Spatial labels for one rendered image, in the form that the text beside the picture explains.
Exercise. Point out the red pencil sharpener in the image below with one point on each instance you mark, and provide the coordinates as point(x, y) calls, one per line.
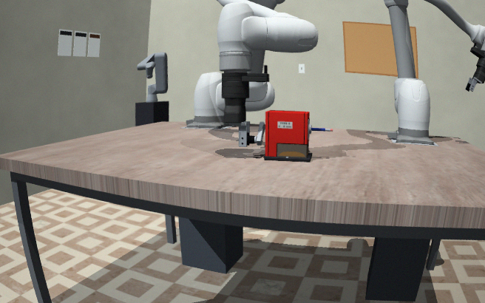
point(286, 136)

